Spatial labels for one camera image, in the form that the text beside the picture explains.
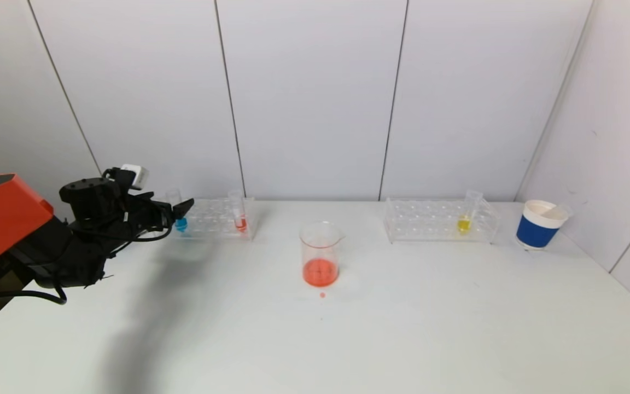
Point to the red pigment test tube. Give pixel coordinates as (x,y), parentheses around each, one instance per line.
(240,222)
(560,209)

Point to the blue and white paper cup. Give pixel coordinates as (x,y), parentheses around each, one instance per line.
(536,230)

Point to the clear glass beaker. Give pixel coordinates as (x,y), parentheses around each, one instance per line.
(320,268)

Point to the black and orange left arm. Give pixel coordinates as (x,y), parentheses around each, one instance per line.
(3,219)

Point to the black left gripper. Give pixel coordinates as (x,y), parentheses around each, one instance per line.
(165,213)

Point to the blue pigment test tube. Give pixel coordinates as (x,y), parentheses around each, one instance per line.
(181,224)

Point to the white wrist camera with mount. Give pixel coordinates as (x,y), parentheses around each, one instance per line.
(132,175)

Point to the yellow pigment test tube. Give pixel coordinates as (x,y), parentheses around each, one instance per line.
(463,224)

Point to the clear acrylic test tube rack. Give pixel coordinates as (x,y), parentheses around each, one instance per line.
(430,224)
(216,224)

